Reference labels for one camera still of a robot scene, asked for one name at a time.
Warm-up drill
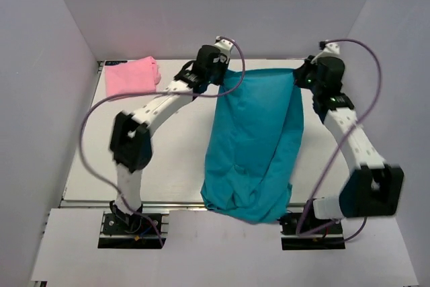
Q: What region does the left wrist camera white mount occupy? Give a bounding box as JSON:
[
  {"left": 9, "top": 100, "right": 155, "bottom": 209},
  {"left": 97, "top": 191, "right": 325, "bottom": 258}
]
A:
[{"left": 214, "top": 36, "right": 234, "bottom": 60}]

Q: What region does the teal t shirt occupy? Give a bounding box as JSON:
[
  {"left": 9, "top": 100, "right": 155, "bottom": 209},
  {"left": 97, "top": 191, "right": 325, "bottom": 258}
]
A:
[{"left": 201, "top": 68, "right": 304, "bottom": 223}]

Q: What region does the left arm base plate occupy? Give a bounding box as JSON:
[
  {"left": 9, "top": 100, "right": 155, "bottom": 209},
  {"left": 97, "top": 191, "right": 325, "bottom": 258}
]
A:
[{"left": 97, "top": 201, "right": 167, "bottom": 249}]

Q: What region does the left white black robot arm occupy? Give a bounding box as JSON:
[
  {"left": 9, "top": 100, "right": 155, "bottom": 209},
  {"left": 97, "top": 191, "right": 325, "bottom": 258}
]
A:
[{"left": 110, "top": 40, "right": 233, "bottom": 233}]

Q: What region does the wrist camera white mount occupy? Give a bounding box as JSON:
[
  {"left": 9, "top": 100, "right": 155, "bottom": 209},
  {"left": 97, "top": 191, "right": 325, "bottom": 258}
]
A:
[
  {"left": 311, "top": 40, "right": 340, "bottom": 64},
  {"left": 214, "top": 36, "right": 234, "bottom": 60}
]

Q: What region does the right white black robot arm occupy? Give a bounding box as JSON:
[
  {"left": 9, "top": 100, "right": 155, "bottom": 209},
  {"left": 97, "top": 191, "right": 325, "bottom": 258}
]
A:
[{"left": 294, "top": 55, "right": 404, "bottom": 233}]

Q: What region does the pink folded t shirt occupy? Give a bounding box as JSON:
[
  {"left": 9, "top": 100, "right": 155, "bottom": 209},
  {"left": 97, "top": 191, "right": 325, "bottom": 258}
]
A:
[{"left": 104, "top": 56, "right": 161, "bottom": 96}]

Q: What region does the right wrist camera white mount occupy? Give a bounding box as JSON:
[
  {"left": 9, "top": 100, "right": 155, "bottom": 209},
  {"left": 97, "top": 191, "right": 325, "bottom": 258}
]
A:
[{"left": 311, "top": 40, "right": 340, "bottom": 64}]

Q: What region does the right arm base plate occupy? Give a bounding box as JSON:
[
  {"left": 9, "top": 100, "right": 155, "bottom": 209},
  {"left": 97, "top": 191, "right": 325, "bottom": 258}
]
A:
[{"left": 278, "top": 212, "right": 345, "bottom": 251}]

